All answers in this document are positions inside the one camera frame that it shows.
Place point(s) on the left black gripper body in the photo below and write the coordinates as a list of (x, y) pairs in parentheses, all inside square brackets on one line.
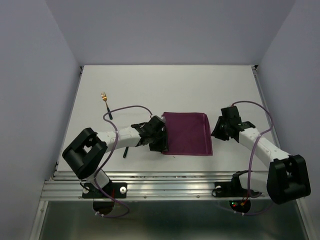
[(161, 130)]

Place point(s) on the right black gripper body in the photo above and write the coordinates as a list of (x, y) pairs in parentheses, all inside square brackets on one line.
[(228, 124)]

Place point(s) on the purple cloth napkin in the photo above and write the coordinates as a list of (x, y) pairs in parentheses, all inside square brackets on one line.
[(188, 134)]

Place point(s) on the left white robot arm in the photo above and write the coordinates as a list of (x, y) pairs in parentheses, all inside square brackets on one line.
[(85, 152)]

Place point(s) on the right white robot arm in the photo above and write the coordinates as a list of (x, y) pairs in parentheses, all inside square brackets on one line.
[(287, 178)]

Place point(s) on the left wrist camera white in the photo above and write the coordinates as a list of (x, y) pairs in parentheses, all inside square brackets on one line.
[(163, 118)]

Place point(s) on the gold knife dark handle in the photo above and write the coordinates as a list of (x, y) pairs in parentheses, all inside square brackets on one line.
[(125, 152)]

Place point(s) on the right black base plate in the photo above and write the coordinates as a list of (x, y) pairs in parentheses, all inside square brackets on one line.
[(229, 189)]

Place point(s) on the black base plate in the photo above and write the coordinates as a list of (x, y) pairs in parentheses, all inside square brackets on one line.
[(117, 190), (229, 189)]

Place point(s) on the gold fork dark handle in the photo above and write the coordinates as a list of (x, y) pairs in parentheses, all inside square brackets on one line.
[(105, 99)]

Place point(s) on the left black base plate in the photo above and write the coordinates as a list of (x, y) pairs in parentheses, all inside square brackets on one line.
[(117, 190)]

